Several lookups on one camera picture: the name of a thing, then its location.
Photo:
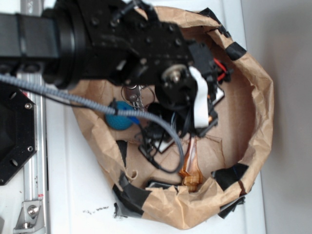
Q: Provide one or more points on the blue dimpled rubber ball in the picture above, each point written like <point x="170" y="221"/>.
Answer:
<point x="120" y="122"/>

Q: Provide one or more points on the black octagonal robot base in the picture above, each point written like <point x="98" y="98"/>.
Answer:
<point x="17" y="131"/>

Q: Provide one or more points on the aluminium extrusion rail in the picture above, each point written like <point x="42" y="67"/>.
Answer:
<point x="35" y="170"/>

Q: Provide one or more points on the silver keys on ring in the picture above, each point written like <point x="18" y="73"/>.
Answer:
<point x="138" y="96"/>

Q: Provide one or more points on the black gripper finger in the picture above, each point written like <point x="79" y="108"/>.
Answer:
<point x="205" y="115"/>
<point x="154" y="138"/>

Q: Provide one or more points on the brown paper bag tray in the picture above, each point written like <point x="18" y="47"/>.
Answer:
<point x="230" y="156"/>

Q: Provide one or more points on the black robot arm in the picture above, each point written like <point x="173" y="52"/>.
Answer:
<point x="55" y="45"/>

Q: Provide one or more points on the metal corner bracket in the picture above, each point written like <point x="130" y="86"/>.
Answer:
<point x="31" y="218"/>

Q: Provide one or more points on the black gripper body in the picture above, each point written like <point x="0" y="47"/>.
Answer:
<point x="129" y="44"/>

